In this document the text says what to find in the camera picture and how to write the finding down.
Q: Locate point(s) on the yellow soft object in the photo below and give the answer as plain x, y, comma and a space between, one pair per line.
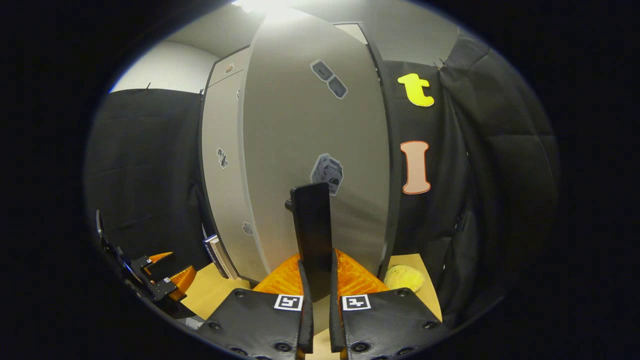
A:
404, 277

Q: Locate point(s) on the grey cabinet drawer front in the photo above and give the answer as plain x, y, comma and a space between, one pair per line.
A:
230, 67

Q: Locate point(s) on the black cloth clip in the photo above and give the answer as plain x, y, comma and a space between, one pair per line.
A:
441, 63

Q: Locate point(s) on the white book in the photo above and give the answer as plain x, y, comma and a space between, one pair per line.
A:
223, 260

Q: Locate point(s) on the dark blue spine book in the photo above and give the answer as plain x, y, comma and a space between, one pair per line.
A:
210, 252

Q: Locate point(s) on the grey double-door shoe cabinet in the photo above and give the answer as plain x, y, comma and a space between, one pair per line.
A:
394, 200

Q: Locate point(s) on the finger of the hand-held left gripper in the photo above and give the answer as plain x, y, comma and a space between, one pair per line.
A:
167, 287
150, 261

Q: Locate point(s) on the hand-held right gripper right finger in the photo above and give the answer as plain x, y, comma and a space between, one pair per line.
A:
336, 320

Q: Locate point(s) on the grey cabinet door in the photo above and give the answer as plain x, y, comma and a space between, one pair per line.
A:
290, 130
225, 200

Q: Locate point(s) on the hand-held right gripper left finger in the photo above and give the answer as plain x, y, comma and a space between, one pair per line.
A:
306, 320

